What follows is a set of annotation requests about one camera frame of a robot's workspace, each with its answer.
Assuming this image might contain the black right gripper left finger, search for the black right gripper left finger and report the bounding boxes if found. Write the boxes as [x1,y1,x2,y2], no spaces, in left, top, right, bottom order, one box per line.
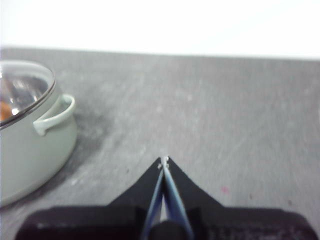
[14,156,165,240]

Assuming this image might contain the pale green electric pot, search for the pale green electric pot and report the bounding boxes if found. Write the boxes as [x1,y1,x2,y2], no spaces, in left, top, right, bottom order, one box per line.
[0,74,78,209]

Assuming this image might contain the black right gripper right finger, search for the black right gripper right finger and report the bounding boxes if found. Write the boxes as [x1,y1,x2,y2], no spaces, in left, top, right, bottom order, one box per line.
[164,157,320,240]

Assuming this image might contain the glass lid with green knob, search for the glass lid with green knob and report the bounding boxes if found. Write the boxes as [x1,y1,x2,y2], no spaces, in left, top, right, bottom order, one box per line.
[0,60,57,130]

